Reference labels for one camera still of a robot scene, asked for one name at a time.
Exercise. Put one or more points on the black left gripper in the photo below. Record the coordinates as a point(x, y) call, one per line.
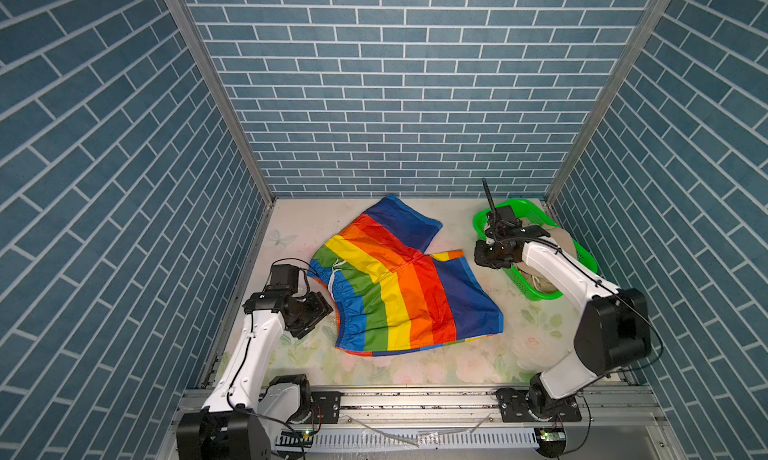
point(320, 306)

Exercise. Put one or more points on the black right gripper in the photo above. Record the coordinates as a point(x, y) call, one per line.
point(479, 256)

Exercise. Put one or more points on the rainbow striped shorts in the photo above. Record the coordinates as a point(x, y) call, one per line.
point(391, 296)

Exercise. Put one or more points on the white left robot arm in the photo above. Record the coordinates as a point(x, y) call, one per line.
point(237, 420)

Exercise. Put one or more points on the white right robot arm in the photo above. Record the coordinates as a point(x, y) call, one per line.
point(613, 330)

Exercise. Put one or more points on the beige shorts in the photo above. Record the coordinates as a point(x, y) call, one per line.
point(533, 276)

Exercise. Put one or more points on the green plastic basket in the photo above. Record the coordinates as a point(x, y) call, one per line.
point(530, 211)

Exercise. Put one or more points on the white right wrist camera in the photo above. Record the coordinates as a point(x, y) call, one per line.
point(502, 222)

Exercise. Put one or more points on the white vented cable tray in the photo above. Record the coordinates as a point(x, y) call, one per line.
point(364, 440)

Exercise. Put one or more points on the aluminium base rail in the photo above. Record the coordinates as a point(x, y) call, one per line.
point(618, 421)

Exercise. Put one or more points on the aluminium right corner post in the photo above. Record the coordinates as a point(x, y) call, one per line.
point(620, 71)

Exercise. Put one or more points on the aluminium corner post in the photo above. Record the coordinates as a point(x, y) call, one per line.
point(620, 71)
point(184, 20)

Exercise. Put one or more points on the aluminium left corner post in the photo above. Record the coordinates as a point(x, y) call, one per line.
point(184, 20)

